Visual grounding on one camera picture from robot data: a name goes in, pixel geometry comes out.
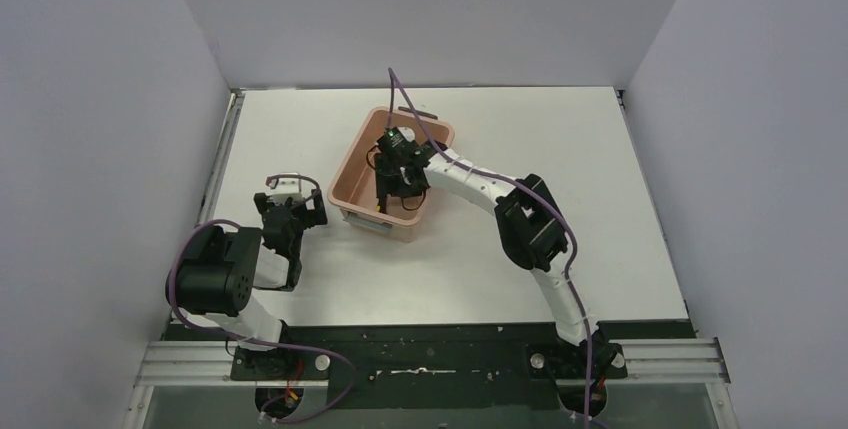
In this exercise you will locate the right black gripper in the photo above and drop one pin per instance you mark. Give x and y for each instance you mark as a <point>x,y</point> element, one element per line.
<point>385,186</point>

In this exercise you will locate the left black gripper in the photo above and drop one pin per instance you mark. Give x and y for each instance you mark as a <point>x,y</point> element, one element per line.
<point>307,211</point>

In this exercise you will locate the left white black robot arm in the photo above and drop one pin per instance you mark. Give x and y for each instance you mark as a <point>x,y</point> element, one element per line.
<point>222,263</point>

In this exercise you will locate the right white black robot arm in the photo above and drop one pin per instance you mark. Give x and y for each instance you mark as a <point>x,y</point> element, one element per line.
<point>532,230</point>

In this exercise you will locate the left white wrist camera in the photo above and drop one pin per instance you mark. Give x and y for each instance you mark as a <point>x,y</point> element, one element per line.
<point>282,190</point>

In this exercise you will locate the left side aluminium rail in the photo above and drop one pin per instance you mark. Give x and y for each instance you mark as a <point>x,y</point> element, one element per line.
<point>223,149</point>

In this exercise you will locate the aluminium rail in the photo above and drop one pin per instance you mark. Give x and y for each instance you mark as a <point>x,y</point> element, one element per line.
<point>664,362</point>
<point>223,149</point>

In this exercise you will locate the aluminium front rail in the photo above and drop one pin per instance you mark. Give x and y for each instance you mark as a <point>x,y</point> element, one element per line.
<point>664,362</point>

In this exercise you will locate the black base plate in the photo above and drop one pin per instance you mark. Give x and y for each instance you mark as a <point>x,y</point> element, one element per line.
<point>325,358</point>

